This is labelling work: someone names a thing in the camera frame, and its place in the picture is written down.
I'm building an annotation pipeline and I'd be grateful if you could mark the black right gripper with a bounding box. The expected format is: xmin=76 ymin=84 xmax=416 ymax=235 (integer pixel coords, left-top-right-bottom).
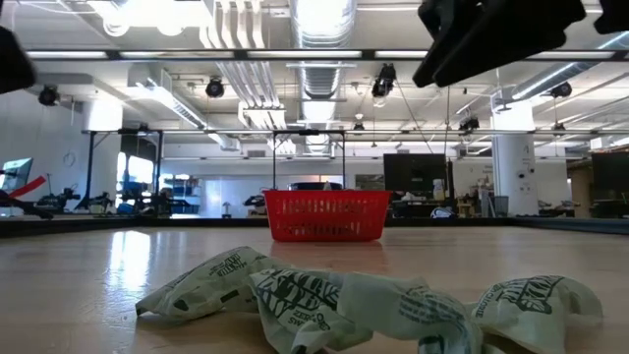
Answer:
xmin=431 ymin=0 xmax=629 ymax=89

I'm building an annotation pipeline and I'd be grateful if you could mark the green white sachet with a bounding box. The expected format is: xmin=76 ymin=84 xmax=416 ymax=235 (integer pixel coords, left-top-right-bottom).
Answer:
xmin=248 ymin=267 xmax=374 ymax=354
xmin=338 ymin=272 xmax=486 ymax=354
xmin=135 ymin=245 xmax=291 ymax=324
xmin=471 ymin=274 xmax=604 ymax=354

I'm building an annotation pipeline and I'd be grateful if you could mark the black hanging spotlight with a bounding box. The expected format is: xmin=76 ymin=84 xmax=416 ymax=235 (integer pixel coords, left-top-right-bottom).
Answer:
xmin=549 ymin=81 xmax=574 ymax=99
xmin=37 ymin=86 xmax=60 ymax=107
xmin=371 ymin=62 xmax=398 ymax=98
xmin=204 ymin=77 xmax=226 ymax=99

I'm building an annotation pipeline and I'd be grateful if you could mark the white round column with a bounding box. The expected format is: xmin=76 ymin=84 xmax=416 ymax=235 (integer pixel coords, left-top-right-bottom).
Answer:
xmin=490 ymin=100 xmax=541 ymax=217

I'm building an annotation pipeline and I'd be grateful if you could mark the overhead light bar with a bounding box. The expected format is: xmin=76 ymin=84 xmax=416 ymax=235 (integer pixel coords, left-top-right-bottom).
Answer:
xmin=24 ymin=47 xmax=629 ymax=63

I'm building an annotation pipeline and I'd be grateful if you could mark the black screen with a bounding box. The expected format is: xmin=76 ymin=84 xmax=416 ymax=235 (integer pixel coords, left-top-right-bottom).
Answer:
xmin=382 ymin=152 xmax=454 ymax=196

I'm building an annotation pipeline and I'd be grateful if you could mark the dark cabinet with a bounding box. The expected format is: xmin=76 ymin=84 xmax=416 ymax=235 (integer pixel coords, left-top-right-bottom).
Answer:
xmin=591 ymin=150 xmax=629 ymax=218

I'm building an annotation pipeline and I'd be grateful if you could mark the red slotted plastic basket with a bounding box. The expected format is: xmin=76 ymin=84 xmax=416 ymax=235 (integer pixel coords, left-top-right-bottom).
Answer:
xmin=263 ymin=189 xmax=393 ymax=243

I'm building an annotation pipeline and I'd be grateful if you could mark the red bar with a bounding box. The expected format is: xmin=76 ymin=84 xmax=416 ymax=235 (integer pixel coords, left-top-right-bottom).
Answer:
xmin=8 ymin=175 xmax=48 ymax=200

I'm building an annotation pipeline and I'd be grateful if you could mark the tilted background monitor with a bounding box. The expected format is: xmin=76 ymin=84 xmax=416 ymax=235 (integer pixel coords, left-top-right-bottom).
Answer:
xmin=0 ymin=156 xmax=34 ymax=196

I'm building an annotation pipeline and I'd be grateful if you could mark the silver ceiling duct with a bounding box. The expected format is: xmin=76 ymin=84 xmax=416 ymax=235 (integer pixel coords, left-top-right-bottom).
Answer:
xmin=288 ymin=0 xmax=359 ymax=154

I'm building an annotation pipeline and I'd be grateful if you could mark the black background frame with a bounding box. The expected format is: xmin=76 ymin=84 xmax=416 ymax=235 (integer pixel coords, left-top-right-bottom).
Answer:
xmin=271 ymin=129 xmax=347 ymax=191
xmin=84 ymin=128 xmax=165 ymax=213

